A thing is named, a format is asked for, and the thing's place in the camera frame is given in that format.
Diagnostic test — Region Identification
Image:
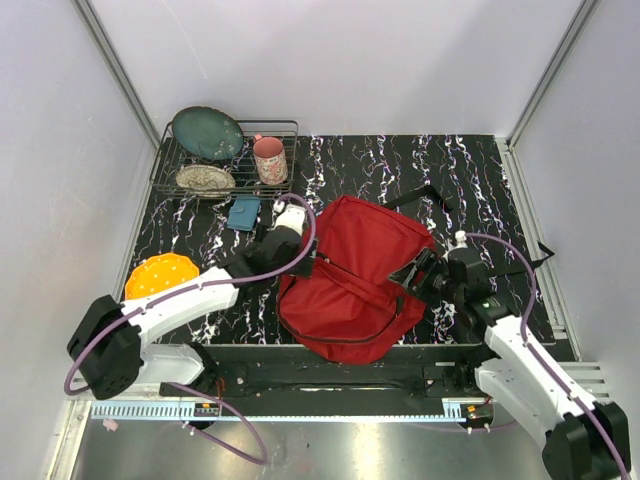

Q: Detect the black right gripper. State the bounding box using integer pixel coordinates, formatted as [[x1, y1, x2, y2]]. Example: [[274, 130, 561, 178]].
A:
[[386, 247, 464, 309]]

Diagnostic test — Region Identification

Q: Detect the red student backpack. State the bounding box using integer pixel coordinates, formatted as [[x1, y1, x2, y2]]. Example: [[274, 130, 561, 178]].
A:
[[276, 185, 556, 365]]

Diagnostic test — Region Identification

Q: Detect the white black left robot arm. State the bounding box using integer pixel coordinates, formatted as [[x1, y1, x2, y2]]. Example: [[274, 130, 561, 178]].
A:
[[63, 226, 312, 400]]

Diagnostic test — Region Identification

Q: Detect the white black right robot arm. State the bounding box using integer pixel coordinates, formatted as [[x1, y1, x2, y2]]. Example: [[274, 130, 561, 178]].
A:
[[389, 247, 632, 479]]

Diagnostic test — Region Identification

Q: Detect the pink cartoon mug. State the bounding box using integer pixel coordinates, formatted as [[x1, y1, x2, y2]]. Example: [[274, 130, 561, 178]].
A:
[[253, 134, 288, 185]]

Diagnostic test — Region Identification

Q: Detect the speckled beige small plate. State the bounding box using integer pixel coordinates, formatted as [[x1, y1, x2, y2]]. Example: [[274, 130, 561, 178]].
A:
[[175, 165, 236, 195]]

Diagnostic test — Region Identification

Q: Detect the orange plastic plate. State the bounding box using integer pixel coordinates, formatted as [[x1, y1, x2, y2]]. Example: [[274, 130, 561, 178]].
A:
[[124, 253, 200, 300]]

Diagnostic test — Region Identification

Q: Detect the teal ceramic plate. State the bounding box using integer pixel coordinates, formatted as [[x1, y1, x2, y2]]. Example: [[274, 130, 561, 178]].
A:
[[171, 106, 244, 161]]

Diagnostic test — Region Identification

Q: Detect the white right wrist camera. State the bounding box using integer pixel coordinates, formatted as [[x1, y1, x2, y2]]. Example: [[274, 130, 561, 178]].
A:
[[448, 230, 468, 253]]

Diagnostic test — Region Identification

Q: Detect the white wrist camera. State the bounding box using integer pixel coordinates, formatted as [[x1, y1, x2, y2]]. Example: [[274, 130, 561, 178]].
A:
[[448, 230, 468, 253], [273, 200, 306, 235]]

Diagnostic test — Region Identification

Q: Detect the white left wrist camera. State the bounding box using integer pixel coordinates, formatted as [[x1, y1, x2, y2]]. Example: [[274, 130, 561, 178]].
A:
[[273, 200, 306, 235]]

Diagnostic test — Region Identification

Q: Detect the dark wire dish rack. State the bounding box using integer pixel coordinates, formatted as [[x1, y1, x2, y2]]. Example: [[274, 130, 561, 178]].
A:
[[150, 120, 299, 202]]

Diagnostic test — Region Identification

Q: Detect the aluminium frame rail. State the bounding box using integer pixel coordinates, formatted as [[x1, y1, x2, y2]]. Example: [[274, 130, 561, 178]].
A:
[[68, 362, 612, 404]]

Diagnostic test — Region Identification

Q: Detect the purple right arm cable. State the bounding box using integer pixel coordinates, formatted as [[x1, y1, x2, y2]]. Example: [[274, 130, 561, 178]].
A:
[[457, 232, 632, 480]]

